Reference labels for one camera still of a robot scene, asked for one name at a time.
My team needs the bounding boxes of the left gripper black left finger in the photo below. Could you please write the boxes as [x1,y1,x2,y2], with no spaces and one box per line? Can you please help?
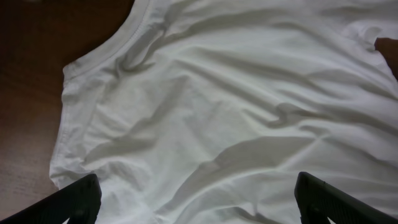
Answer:
[1,174,101,224]

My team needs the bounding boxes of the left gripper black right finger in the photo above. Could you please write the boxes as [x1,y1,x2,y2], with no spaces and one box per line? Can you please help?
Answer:
[294,172,397,224]

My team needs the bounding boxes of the white t-shirt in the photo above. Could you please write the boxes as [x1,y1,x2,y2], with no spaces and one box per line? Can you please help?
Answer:
[49,0,397,223]

